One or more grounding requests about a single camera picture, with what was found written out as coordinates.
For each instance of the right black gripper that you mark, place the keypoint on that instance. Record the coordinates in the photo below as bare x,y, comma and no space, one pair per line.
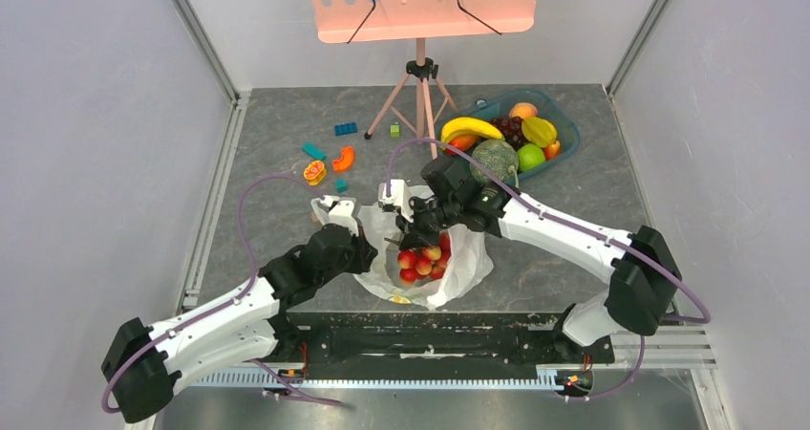
416,219

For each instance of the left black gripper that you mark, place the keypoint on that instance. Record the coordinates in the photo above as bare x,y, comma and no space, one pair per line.
365,255

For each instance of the white plastic bag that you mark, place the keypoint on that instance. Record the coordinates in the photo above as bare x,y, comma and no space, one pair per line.
468,265

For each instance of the red cherry fruit cluster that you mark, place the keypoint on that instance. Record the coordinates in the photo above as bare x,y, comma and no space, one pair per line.
424,264

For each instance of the yellow banana fake fruit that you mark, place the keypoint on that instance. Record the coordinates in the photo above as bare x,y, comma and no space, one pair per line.
463,126

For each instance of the yellow green starfruit fake fruit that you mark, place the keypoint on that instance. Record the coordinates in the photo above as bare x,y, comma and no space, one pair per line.
539,131

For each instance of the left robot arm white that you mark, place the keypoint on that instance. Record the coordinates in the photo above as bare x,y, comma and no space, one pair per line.
147,365

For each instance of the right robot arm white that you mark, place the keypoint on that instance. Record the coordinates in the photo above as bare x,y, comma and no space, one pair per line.
641,275

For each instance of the red orange mango fake fruit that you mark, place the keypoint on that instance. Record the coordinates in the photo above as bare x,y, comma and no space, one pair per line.
464,142

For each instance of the small red apple fake fruit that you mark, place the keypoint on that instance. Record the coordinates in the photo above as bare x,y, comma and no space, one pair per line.
553,150

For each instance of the peach fake fruit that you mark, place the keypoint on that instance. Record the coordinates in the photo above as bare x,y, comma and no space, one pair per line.
523,110

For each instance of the green netted melon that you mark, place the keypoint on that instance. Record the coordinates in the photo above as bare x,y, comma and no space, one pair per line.
499,158

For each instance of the small teal cube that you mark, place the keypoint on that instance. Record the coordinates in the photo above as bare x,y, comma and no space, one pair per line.
341,186

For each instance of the orange slice toy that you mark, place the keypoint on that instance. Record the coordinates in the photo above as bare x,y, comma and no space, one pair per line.
315,172

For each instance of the dark red grape bunch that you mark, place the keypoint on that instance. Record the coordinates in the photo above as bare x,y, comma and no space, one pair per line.
511,129

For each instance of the orange curved block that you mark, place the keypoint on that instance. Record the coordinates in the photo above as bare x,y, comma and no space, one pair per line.
345,160

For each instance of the teal flat block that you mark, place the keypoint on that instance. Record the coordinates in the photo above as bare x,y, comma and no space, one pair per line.
313,151

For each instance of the teal plastic fruit bin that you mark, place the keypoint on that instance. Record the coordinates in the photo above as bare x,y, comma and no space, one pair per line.
486,109

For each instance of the blue lego brick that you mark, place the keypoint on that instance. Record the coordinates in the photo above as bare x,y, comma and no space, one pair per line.
344,129

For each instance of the pink music stand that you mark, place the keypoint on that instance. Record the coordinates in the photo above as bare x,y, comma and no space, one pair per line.
348,21

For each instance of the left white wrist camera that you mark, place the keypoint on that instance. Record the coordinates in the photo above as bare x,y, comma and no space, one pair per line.
342,211

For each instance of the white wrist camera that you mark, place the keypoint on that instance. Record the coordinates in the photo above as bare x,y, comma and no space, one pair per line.
342,211
395,196

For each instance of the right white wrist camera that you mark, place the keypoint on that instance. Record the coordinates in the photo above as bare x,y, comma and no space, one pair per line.
395,196

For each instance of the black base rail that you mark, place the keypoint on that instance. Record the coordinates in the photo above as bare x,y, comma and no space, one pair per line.
431,345

